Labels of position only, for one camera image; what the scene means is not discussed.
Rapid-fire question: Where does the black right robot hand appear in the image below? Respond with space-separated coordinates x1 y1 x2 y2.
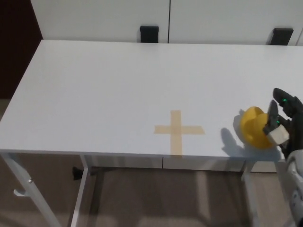
262 87 303 159

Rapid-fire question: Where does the yellow rubber duck toy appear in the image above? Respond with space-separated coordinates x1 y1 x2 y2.
239 106 280 150

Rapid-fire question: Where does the white desk leg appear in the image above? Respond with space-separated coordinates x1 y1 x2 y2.
241 160 261 227
0 152 62 227
70 154 92 227

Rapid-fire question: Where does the small black floor object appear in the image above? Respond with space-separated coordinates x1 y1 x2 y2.
71 166 84 182

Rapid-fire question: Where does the white leg hook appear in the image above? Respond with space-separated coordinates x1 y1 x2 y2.
13 188 30 198

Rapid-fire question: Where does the dark maroon panel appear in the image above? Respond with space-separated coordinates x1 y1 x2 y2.
0 0 44 99

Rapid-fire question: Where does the black bracket right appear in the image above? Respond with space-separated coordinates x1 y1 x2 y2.
267 27 294 46

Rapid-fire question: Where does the black bracket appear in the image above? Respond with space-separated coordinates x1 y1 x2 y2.
267 27 294 46
140 25 160 44

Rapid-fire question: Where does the black bracket left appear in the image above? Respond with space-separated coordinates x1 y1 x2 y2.
140 25 160 44

